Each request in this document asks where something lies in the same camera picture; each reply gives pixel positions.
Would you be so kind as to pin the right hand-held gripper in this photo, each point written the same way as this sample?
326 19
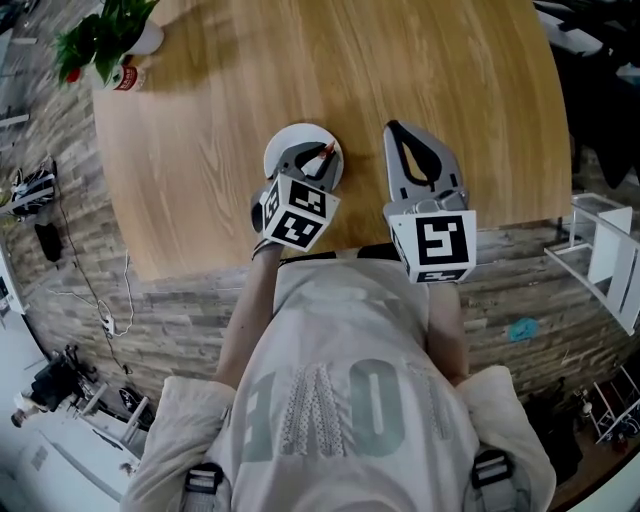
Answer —
440 240

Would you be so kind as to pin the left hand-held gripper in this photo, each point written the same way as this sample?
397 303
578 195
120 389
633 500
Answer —
300 215

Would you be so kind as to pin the white round plate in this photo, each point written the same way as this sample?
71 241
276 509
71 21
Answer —
292 137

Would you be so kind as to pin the person's right forearm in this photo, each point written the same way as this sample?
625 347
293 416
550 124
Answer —
447 330

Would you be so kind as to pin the person's left forearm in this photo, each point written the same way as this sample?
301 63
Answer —
247 320

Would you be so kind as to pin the wooden table with white legs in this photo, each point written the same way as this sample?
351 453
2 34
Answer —
450 75

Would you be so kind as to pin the black office chair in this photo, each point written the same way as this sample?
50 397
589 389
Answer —
600 100

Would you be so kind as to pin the teal object on floor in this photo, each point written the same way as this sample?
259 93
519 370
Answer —
523 330

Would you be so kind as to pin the clear bottle with red label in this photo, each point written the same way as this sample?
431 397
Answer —
127 78

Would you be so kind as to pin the white folding chair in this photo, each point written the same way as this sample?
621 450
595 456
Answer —
607 250

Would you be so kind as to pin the person's light printed shirt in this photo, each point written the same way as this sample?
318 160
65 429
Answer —
340 390

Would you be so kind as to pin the green potted plant white pot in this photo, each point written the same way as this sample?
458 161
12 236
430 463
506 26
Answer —
107 30

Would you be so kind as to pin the white power strip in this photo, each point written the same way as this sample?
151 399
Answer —
108 326

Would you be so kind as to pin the black bag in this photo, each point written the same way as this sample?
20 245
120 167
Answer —
49 242

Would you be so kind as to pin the black and white backpack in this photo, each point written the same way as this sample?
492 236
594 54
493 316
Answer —
32 192

